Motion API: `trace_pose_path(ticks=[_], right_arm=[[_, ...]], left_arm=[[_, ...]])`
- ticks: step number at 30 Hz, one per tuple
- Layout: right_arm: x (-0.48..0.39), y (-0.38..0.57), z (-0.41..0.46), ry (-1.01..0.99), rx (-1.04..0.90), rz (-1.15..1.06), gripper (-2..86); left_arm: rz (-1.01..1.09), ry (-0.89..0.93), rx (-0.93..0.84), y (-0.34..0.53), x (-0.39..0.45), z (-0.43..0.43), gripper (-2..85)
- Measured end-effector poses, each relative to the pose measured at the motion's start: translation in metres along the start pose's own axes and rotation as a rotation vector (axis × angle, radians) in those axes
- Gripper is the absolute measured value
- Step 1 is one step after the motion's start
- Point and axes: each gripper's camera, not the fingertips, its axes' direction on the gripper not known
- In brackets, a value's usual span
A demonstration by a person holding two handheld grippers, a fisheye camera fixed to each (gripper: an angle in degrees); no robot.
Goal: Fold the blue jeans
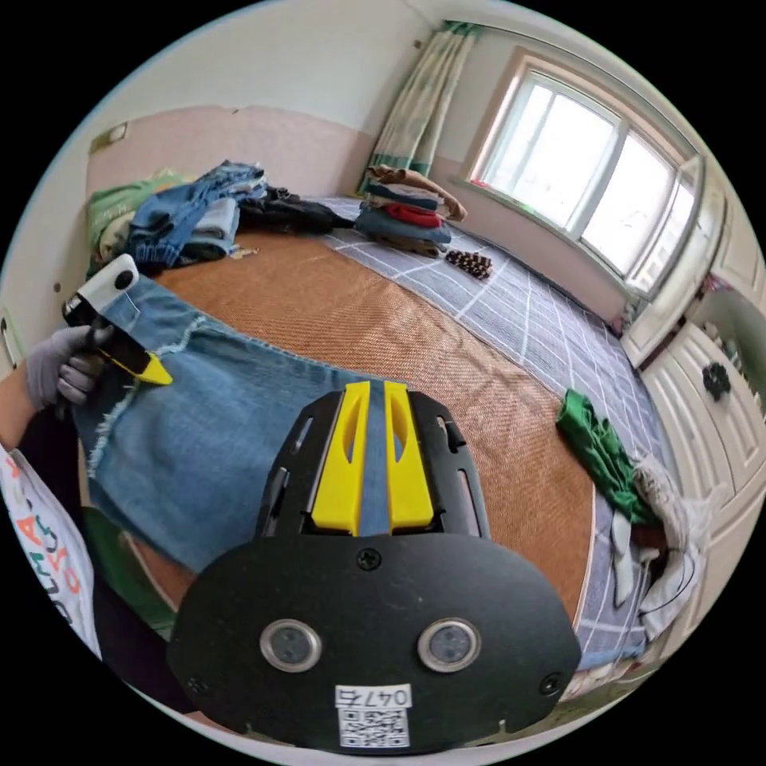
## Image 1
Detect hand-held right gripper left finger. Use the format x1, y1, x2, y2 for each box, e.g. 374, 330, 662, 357
310, 383, 372, 532

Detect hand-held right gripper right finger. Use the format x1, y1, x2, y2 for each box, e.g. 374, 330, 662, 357
383, 381, 435, 535

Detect blue jeans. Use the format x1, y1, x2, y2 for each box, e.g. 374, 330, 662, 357
71, 277, 432, 573

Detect person's left forearm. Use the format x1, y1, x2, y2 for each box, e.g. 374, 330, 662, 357
0, 363, 41, 448

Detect person's left hand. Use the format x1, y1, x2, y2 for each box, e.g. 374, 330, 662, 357
25, 326, 116, 415

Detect heap of unfolded clothes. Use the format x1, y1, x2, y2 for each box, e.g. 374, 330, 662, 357
85, 159, 355, 278

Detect bed with woven mat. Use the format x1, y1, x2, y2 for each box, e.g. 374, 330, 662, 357
83, 192, 674, 674

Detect green and white clothes pile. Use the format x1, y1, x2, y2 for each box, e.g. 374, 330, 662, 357
555, 387, 728, 638

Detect person's body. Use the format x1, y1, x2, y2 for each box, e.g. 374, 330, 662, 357
0, 406, 199, 717

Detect dark dotted garment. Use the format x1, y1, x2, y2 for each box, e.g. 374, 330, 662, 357
444, 247, 496, 281

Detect stack of folded clothes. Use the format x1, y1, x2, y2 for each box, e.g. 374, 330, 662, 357
353, 164, 469, 259

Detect white cupboard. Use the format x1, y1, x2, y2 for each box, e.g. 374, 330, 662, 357
619, 179, 766, 606

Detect window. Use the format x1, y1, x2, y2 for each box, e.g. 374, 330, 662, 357
460, 50, 707, 294

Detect green patterned curtain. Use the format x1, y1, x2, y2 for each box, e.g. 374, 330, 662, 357
357, 19, 484, 195

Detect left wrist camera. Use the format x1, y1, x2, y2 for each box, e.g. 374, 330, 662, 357
76, 253, 140, 325

